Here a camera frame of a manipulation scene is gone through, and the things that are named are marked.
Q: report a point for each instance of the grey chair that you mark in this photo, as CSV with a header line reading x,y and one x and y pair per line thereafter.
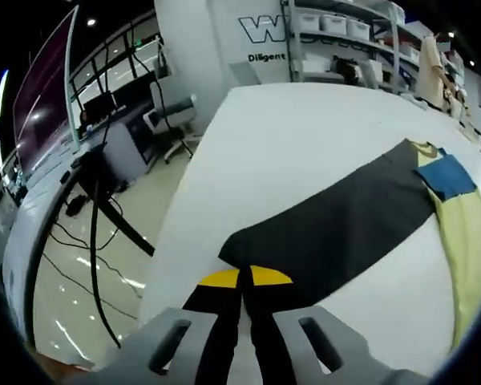
x,y
244,74

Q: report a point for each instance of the white cloth heap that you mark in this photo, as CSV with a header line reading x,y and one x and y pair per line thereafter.
x,y
419,102

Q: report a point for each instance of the large dark screen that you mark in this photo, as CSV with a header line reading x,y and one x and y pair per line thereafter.
x,y
44,88

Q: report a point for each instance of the grey metal shelving unit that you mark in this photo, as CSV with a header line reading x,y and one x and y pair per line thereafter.
x,y
385,52

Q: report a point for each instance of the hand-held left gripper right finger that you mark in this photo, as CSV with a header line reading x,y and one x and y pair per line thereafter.
x,y
280,337

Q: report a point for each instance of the white office chair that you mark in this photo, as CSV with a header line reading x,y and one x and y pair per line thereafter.
x,y
172,116

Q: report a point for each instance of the black bag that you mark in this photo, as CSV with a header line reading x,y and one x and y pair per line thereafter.
x,y
350,71

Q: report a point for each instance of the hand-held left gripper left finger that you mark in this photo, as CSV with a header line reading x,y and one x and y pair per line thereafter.
x,y
208,329

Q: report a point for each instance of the yellow blue grey garment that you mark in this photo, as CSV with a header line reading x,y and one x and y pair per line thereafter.
x,y
344,224

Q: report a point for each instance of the white storage bin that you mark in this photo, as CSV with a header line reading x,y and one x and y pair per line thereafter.
x,y
333,25
309,23
358,29

